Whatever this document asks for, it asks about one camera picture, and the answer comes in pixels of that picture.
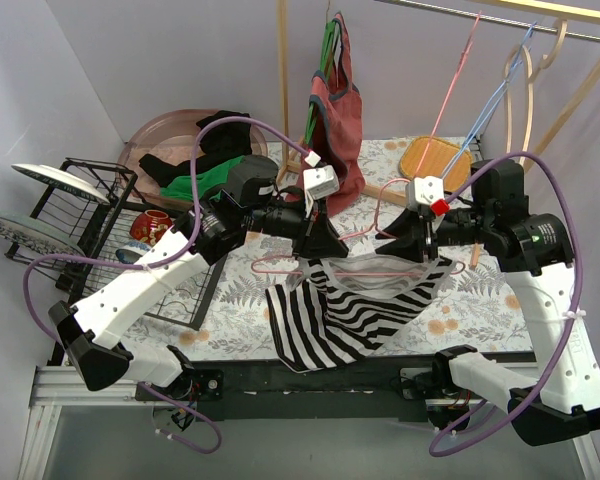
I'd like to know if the black white striped tank top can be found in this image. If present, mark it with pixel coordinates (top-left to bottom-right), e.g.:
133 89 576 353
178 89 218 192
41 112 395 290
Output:
265 254 454 373

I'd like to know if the floral tablecloth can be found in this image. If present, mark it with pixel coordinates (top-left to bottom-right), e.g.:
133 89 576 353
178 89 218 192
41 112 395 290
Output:
100 137 531 361

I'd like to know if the green garment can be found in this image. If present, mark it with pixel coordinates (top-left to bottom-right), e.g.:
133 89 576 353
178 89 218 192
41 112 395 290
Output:
160 155 244 201

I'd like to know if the orange woven bamboo tray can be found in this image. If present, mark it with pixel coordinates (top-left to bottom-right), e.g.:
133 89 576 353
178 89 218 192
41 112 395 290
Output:
398 136 473 191

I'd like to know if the red floral bowl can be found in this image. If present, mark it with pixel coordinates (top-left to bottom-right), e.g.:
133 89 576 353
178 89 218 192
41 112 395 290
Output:
129 209 173 246

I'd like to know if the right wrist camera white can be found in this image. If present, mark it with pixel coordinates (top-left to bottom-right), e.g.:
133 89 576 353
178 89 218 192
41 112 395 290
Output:
406 176 450 216

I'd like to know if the pink wire hanger rear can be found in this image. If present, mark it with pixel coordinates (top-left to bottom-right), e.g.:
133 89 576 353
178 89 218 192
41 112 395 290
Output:
414 11 482 178

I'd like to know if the pink wire hanger front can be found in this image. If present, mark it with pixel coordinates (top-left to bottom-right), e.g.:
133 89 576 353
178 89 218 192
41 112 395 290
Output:
250 178 467 278

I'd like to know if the black wire dish rack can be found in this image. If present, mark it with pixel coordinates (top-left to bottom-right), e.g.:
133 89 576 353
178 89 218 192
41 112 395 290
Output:
4 157 229 366

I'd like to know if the wooden hanger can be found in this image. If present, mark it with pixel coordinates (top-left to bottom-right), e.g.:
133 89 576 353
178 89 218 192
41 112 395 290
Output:
503 18 568 152

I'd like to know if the pink translucent plastic basin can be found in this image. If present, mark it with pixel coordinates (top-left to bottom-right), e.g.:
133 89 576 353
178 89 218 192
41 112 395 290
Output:
118 109 268 211

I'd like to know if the blue wire hanger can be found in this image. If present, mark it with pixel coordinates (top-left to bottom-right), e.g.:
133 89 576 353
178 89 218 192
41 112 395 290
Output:
441 22 537 179

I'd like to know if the pink wire hanger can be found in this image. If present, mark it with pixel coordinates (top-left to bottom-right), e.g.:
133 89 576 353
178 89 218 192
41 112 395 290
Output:
414 11 482 178
250 178 467 278

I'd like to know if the red tank top green trim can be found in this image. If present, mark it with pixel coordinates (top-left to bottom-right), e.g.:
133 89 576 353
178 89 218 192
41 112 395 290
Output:
303 13 366 217

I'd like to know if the aluminium frame rail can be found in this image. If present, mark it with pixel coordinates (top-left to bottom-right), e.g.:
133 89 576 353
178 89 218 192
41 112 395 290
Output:
18 367 600 479

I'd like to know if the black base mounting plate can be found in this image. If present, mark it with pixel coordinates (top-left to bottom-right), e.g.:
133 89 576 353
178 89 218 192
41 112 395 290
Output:
134 354 461 422

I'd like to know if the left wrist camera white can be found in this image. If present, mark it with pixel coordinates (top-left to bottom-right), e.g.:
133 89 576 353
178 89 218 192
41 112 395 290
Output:
302 150 340 218

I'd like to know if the blue patterned plate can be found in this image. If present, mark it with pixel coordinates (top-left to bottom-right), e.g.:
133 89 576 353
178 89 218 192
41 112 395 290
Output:
0 211 84 256

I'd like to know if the blue white ceramic bowl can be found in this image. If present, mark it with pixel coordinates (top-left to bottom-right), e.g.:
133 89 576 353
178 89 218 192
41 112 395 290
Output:
115 240 152 271

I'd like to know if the white plate dark rim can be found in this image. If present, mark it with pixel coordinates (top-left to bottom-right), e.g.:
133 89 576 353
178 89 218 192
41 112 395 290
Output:
11 164 109 204

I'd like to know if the metal hanging rod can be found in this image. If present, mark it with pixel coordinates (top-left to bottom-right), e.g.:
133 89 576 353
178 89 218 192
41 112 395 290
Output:
379 0 600 44

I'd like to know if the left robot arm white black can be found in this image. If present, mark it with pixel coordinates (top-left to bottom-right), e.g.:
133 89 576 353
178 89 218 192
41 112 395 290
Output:
49 155 348 400

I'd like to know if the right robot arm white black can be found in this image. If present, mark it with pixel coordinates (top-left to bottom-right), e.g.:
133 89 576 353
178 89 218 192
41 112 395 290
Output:
379 153 600 446

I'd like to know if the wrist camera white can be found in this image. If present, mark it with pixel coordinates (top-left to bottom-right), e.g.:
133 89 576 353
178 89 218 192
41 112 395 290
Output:
302 150 340 218
406 176 450 216

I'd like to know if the wooden clothes rack frame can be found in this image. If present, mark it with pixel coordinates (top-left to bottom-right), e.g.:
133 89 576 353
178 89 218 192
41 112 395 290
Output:
274 0 600 274

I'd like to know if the green plastic hanger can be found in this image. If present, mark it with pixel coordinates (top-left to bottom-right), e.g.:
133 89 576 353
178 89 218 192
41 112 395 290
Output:
304 19 340 144

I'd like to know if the black garment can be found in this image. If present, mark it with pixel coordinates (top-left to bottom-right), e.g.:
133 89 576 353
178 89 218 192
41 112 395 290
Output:
127 109 252 187

